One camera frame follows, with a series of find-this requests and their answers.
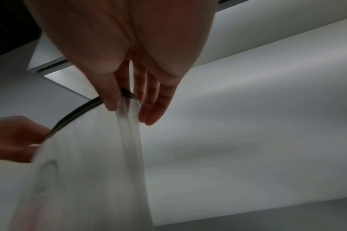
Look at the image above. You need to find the person's right hand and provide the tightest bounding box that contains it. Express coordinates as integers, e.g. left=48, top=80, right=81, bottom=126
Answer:
left=23, top=0, right=220, bottom=126

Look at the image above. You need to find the person's left hand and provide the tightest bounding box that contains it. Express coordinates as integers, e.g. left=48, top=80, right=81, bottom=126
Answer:
left=0, top=115, right=53, bottom=164

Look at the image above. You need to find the black round bin rim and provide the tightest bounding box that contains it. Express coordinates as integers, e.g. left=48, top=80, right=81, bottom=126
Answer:
left=46, top=88, right=143, bottom=139

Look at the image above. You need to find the white plastic bag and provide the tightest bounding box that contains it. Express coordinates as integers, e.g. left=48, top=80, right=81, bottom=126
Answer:
left=7, top=99, right=154, bottom=231

